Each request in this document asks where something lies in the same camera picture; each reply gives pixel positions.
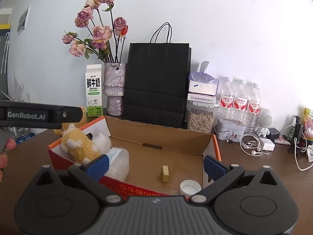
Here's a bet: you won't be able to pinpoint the yellow white plush toy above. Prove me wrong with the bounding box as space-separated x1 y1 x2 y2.
60 124 112 165

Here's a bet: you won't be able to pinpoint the clear plastic cotton swab box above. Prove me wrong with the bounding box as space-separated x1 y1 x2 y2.
105 147 130 182

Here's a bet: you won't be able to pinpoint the white bottle cap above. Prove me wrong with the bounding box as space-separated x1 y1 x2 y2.
179 180 202 198

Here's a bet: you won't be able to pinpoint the small yellow wooden block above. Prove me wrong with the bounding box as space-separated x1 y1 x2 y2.
161 165 170 183

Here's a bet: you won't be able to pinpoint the person left hand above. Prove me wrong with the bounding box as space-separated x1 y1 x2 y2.
0 138 16 183

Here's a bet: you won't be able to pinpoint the decorated tin box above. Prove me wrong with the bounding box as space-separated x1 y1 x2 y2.
214 118 245 142

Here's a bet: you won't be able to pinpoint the white charger block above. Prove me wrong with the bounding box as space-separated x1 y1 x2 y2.
259 138 275 151

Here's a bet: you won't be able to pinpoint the water bottle right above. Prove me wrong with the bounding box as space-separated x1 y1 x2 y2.
244 83 262 133

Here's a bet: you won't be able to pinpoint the water bottle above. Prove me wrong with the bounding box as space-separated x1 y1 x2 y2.
244 83 262 133
218 77 235 119
231 80 249 122

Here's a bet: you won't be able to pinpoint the clear seed container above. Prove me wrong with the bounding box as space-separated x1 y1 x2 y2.
187 104 215 134

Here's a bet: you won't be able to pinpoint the water bottle middle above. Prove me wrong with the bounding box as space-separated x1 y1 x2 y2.
231 80 249 122

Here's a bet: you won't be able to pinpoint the water bottle left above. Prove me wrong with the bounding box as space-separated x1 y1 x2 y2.
218 77 235 119

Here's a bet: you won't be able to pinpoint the red cardboard box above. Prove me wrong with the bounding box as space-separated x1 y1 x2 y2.
47 115 222 197

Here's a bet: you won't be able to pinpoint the white round robot speaker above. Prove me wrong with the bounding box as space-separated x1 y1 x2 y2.
255 109 275 137

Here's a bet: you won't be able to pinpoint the white flat box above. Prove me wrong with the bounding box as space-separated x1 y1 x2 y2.
187 93 217 108

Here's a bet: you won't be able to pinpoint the white milk carton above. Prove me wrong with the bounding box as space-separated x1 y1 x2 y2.
85 64 103 117

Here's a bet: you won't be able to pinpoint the purple tissue pack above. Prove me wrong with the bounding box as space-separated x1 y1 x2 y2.
188 61 219 96

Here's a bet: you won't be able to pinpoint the purple ceramic vase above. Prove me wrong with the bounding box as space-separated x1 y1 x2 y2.
103 63 126 116

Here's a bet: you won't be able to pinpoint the yellow snack bag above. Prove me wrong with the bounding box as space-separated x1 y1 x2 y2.
303 108 313 141

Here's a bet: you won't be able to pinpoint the dried pink rose bouquet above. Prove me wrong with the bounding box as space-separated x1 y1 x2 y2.
62 0 128 63

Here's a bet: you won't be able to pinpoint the black paper shopping bag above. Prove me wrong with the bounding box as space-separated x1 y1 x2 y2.
123 22 192 128

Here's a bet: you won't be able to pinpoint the white wired earphones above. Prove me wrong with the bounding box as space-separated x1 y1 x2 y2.
238 133 270 157

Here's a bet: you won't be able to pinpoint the white charging cable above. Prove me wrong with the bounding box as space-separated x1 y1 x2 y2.
294 138 313 172

